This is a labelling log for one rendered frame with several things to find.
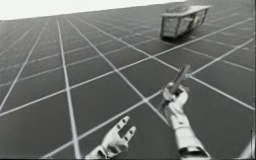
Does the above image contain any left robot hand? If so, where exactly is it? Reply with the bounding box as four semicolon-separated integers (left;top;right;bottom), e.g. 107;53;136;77
101;115;137;156

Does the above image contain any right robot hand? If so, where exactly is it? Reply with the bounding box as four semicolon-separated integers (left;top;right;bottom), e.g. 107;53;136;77
162;84;190;118

